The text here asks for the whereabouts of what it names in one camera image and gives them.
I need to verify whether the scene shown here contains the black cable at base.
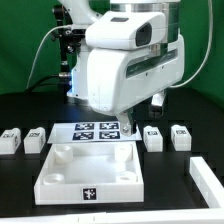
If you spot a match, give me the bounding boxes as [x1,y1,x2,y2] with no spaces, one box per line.
[25,73,72,94]

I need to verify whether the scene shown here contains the white cable left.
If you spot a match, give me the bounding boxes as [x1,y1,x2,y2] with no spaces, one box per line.
[25,24,73,90]

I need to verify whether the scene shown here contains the white cable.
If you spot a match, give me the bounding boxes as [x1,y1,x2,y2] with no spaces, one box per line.
[169,0,214,89]
[25,24,73,90]

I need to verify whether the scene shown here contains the white sheet with markers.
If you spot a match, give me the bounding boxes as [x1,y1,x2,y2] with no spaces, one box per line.
[48,121,141,144]

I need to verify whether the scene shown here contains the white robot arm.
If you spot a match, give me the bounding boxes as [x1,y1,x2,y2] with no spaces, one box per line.
[58,0,184,136]

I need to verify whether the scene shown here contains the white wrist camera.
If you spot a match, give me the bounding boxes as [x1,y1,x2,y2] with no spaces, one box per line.
[85,11,167,50]

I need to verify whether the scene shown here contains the white square tabletop part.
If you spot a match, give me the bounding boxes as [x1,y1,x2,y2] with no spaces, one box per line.
[34,141,144,205]

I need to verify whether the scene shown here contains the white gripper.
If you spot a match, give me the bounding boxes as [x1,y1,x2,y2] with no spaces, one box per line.
[87,35,184,136]

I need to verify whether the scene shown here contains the white cable right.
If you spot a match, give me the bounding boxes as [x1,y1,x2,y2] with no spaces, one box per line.
[169,0,214,89]

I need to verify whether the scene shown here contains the white L-shaped corner fixture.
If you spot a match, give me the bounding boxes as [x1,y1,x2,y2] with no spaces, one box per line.
[189,157,224,209]

